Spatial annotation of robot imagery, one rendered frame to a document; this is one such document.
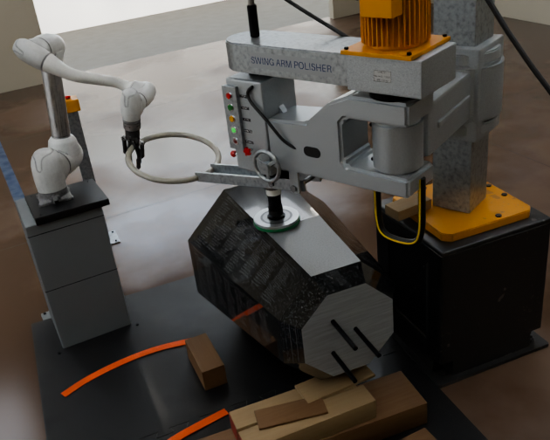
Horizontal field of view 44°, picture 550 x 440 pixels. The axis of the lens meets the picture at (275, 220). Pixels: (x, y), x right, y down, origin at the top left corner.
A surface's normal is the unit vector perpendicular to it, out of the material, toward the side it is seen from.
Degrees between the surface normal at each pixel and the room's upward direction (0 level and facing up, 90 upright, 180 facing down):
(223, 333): 0
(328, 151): 90
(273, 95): 90
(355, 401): 0
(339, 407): 0
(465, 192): 90
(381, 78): 90
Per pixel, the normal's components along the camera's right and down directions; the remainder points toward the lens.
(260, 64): -0.63, 0.42
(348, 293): 0.37, 0.40
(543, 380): -0.11, -0.88
